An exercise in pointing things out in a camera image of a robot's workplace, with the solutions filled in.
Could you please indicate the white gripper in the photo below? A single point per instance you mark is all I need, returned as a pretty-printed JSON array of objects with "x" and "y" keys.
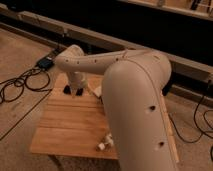
[{"x": 77, "y": 80}]

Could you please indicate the black eraser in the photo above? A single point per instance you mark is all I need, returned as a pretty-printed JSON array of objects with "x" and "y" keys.
[{"x": 79, "y": 92}]

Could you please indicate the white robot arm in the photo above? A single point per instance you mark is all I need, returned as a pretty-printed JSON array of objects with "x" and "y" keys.
[{"x": 131, "y": 92}]

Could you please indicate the white small box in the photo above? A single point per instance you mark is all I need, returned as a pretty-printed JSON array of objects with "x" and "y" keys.
[{"x": 97, "y": 91}]

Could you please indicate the black power adapter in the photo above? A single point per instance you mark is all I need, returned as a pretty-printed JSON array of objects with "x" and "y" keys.
[{"x": 45, "y": 63}]

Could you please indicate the long wooden beam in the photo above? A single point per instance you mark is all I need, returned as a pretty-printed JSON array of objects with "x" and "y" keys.
[{"x": 180, "y": 65}]

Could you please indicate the white plastic bottle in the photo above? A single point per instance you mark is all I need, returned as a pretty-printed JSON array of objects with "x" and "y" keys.
[{"x": 107, "y": 142}]

